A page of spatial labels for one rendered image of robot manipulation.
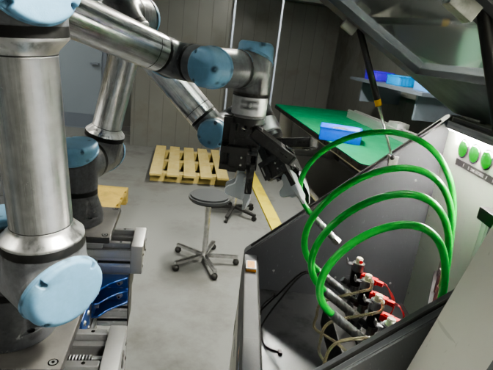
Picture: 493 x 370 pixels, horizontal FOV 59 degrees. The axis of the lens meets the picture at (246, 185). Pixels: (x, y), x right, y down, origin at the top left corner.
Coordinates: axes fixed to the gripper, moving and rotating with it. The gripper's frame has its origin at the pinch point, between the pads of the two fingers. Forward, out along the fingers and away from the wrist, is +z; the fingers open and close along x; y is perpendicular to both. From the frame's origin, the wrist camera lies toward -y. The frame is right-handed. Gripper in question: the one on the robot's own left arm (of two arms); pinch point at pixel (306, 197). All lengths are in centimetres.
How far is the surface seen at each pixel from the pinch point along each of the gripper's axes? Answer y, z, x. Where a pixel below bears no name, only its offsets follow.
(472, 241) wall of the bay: -27.5, 26.2, -17.2
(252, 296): 23.4, 17.3, 5.4
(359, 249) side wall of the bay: 4.2, 16.1, -31.8
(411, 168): -28.0, 7.9, 11.6
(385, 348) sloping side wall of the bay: -14.3, 34.5, 32.0
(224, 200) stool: 114, -57, -142
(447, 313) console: -25, 33, 31
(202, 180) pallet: 225, -139, -289
